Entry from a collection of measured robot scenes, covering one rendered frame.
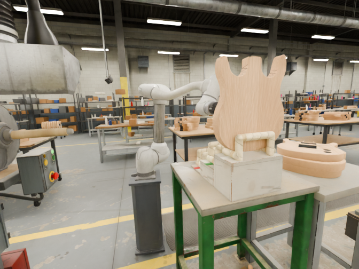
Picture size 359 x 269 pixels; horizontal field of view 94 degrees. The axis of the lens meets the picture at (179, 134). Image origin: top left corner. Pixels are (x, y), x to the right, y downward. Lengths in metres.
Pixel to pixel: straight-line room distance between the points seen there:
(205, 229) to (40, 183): 0.84
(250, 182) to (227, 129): 0.25
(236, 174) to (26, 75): 0.78
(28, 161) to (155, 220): 1.08
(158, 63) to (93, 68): 4.02
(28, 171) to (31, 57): 0.62
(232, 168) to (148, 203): 1.05
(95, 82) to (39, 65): 11.40
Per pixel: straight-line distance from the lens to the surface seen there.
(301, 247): 1.23
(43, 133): 0.83
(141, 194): 1.59
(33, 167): 1.12
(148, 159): 1.52
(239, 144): 0.73
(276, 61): 0.92
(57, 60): 0.67
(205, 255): 0.89
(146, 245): 1.89
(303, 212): 1.12
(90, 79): 12.14
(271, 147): 0.85
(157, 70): 12.14
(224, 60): 0.73
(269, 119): 0.86
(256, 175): 0.82
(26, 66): 0.69
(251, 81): 0.79
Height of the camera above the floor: 1.34
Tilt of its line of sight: 10 degrees down
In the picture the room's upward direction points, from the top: 2 degrees counter-clockwise
